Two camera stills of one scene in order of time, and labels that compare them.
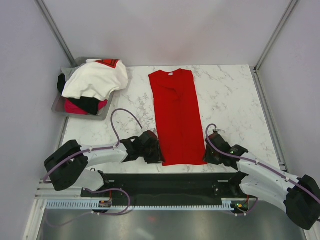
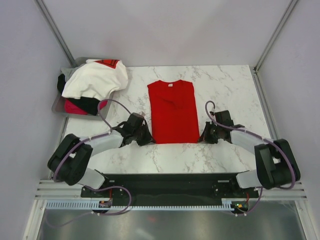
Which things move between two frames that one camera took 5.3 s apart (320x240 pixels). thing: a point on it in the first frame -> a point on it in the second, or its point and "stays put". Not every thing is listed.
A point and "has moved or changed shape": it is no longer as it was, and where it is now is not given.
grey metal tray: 58,104 stays put
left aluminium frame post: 41,5 stays put
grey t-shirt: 68,72 stays put
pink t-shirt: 70,107 stays put
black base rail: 164,187 stays put
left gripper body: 142,153 -> 136,132
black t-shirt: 90,105 stays put
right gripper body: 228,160 -> 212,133
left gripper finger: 152,154 -> 145,138
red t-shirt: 181,133 has moved or changed shape
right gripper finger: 210,155 -> 206,135
